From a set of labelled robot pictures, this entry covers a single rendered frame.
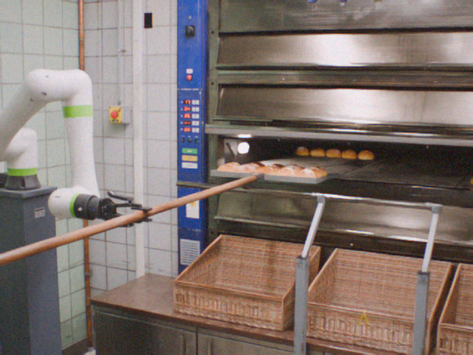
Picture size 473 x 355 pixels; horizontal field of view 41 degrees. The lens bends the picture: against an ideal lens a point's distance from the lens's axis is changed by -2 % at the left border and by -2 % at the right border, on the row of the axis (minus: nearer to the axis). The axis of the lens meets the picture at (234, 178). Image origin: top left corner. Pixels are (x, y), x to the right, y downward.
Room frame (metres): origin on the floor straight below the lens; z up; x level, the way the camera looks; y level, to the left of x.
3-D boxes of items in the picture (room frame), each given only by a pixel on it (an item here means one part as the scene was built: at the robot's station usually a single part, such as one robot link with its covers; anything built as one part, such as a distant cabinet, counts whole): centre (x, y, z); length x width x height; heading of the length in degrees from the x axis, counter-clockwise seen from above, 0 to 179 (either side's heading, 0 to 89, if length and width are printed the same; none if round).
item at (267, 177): (3.19, -0.20, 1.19); 0.55 x 0.36 x 0.03; 64
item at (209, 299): (2.94, -0.07, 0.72); 0.56 x 0.49 x 0.28; 63
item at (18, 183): (2.62, 0.93, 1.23); 0.26 x 0.15 x 0.06; 63
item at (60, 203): (2.28, 0.61, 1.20); 0.14 x 0.13 x 0.11; 64
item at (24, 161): (2.59, 0.89, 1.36); 0.16 x 0.13 x 0.19; 147
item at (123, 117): (3.55, 0.64, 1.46); 0.10 x 0.07 x 0.10; 63
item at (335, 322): (2.66, -0.62, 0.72); 0.56 x 0.49 x 0.28; 63
